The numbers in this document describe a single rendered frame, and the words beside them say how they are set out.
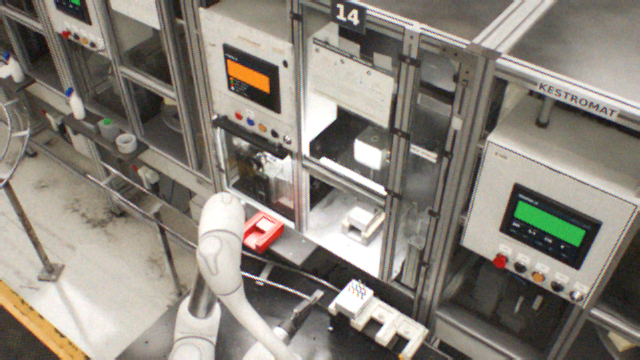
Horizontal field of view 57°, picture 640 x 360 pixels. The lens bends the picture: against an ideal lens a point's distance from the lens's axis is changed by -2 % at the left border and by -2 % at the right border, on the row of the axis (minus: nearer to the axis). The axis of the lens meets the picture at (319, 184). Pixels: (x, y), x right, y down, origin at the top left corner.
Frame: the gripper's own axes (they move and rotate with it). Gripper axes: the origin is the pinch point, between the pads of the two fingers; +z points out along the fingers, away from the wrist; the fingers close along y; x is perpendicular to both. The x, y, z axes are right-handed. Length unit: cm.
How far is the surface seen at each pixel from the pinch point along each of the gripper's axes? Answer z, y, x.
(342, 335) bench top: 2.6, -19.7, -11.9
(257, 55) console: 19, 86, 39
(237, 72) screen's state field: 17, 77, 48
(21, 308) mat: -59, -87, 164
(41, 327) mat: -60, -87, 144
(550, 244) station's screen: 17, 68, -71
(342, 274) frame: 37, -34, 12
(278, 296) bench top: 1.6, -19.8, 21.5
